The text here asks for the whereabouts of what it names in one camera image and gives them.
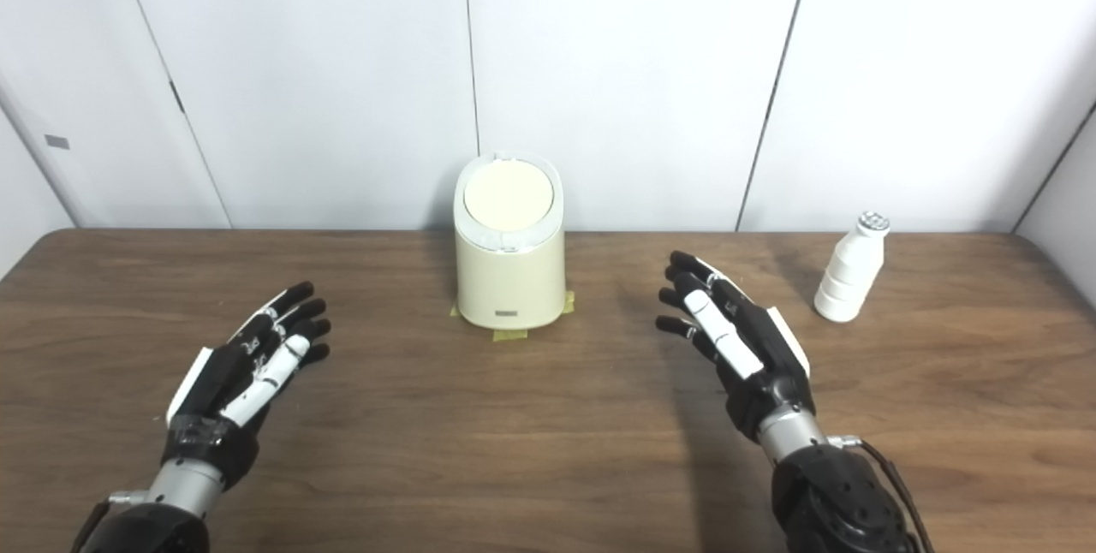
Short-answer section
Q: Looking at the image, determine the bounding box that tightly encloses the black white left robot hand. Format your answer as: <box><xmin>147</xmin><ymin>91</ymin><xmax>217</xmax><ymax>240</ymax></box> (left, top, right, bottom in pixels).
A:
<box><xmin>163</xmin><ymin>281</ymin><xmax>332</xmax><ymax>490</ymax></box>

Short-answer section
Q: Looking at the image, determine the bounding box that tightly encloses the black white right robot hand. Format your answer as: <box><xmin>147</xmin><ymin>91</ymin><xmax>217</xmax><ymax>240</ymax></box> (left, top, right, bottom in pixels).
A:
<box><xmin>655</xmin><ymin>251</ymin><xmax>816</xmax><ymax>443</ymax></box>

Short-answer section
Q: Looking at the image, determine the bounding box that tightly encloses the small white plastic bottle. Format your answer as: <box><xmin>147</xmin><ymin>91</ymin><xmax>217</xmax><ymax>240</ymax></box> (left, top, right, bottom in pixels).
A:
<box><xmin>813</xmin><ymin>211</ymin><xmax>891</xmax><ymax>324</ymax></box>

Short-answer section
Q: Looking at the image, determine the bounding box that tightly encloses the cream-colored lidded bin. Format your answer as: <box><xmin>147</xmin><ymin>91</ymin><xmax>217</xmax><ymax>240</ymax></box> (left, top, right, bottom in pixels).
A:
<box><xmin>453</xmin><ymin>152</ymin><xmax>567</xmax><ymax>331</ymax></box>

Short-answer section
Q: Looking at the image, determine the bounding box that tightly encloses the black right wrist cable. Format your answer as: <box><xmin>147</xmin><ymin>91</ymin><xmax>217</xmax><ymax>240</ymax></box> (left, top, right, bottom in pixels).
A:
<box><xmin>826</xmin><ymin>436</ymin><xmax>936</xmax><ymax>553</ymax></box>

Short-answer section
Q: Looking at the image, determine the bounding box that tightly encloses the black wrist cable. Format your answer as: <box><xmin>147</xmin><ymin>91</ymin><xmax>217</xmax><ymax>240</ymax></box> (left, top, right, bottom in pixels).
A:
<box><xmin>71</xmin><ymin>491</ymin><xmax>148</xmax><ymax>553</ymax></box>
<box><xmin>826</xmin><ymin>436</ymin><xmax>936</xmax><ymax>553</ymax></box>

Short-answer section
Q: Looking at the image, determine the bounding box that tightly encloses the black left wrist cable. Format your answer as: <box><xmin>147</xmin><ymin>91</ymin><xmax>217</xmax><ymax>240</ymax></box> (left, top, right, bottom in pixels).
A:
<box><xmin>71</xmin><ymin>491</ymin><xmax>148</xmax><ymax>553</ymax></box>

